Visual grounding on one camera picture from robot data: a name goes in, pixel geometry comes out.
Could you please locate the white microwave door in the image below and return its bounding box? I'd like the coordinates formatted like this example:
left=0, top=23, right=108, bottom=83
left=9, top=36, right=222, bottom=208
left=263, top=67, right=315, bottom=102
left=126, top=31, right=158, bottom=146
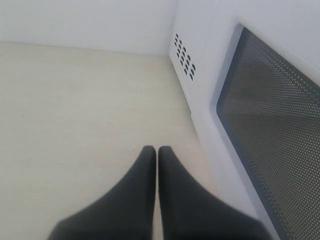
left=194, top=0, right=320, bottom=240

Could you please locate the white Midea microwave body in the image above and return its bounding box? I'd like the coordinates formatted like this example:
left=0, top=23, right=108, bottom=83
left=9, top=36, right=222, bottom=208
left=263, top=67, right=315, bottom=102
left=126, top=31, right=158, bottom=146
left=169, top=0, right=242, bottom=125

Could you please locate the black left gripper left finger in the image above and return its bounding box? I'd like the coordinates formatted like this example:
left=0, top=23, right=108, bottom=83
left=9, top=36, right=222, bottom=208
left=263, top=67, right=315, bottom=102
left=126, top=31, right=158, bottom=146
left=48, top=145, right=156, bottom=240

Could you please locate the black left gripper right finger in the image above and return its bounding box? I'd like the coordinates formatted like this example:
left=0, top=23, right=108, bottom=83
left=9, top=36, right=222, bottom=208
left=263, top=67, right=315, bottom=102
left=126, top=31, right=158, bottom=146
left=158, top=146, right=271, bottom=240

